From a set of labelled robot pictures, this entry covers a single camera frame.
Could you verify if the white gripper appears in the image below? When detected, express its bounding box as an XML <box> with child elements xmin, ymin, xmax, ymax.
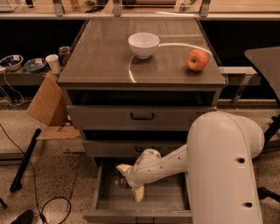
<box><xmin>116</xmin><ymin>149</ymin><xmax>161</xmax><ymax>202</ymax></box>

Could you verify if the black stand leg left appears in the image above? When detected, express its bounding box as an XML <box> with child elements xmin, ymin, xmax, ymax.
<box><xmin>10</xmin><ymin>129</ymin><xmax>41</xmax><ymax>193</ymax></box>

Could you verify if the glass jar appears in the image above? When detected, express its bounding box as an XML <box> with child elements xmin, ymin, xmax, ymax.
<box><xmin>59</xmin><ymin>46</ymin><xmax>71</xmax><ymax>66</ymax></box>

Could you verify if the brown cardboard box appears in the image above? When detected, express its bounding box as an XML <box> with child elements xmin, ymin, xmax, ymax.
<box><xmin>27</xmin><ymin>72</ymin><xmax>67</xmax><ymax>126</ymax></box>

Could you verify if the grey drawer cabinet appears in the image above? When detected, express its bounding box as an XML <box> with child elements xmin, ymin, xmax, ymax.
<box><xmin>57</xmin><ymin>17</ymin><xmax>227</xmax><ymax>173</ymax></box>

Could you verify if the clear plastic water bottle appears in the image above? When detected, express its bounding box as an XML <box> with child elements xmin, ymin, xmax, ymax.
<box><xmin>115</xmin><ymin>178</ymin><xmax>130</xmax><ymax>189</ymax></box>

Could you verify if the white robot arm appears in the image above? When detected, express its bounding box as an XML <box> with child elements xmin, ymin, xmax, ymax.
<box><xmin>116</xmin><ymin>111</ymin><xmax>264</xmax><ymax>224</ymax></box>

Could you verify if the bottom grey drawer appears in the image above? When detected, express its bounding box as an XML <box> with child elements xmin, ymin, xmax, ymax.
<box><xmin>84</xmin><ymin>158</ymin><xmax>193</xmax><ymax>224</ymax></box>

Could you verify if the white paper cup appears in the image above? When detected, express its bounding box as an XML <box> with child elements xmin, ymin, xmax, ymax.
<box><xmin>45</xmin><ymin>54</ymin><xmax>60</xmax><ymax>74</ymax></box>

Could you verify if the white bowl with items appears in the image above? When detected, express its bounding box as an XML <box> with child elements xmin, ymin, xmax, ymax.
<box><xmin>0</xmin><ymin>54</ymin><xmax>24</xmax><ymax>71</ymax></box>

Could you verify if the top grey drawer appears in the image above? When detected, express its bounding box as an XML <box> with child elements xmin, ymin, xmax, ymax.
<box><xmin>67</xmin><ymin>89</ymin><xmax>216</xmax><ymax>131</ymax></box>

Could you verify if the red apple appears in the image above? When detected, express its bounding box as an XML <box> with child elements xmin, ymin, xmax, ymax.
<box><xmin>186</xmin><ymin>49</ymin><xmax>209</xmax><ymax>72</ymax></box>

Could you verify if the flat cardboard piece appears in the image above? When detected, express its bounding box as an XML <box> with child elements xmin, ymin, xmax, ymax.
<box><xmin>37</xmin><ymin>126</ymin><xmax>81</xmax><ymax>140</ymax></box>

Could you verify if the black caster leg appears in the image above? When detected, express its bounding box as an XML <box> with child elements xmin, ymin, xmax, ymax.
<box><xmin>257</xmin><ymin>187</ymin><xmax>280</xmax><ymax>203</ymax></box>

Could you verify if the grey drawer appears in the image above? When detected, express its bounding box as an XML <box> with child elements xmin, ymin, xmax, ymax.
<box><xmin>67</xmin><ymin>89</ymin><xmax>216</xmax><ymax>131</ymax></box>
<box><xmin>83</xmin><ymin>130</ymin><xmax>188</xmax><ymax>158</ymax></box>
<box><xmin>84</xmin><ymin>158</ymin><xmax>193</xmax><ymax>224</ymax></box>

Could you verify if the middle grey drawer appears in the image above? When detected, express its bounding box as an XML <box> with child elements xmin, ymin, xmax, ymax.
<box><xmin>83</xmin><ymin>130</ymin><xmax>188</xmax><ymax>158</ymax></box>

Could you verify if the black floor cable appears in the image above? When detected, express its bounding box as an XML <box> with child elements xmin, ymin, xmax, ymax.
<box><xmin>0</xmin><ymin>122</ymin><xmax>73</xmax><ymax>224</ymax></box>

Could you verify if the blue bowl with paper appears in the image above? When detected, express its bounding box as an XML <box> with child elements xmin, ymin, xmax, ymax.
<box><xmin>24</xmin><ymin>58</ymin><xmax>46</xmax><ymax>73</ymax></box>

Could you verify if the white cable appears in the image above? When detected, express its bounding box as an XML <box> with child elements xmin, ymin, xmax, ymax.
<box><xmin>0</xmin><ymin>68</ymin><xmax>25</xmax><ymax>108</ymax></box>

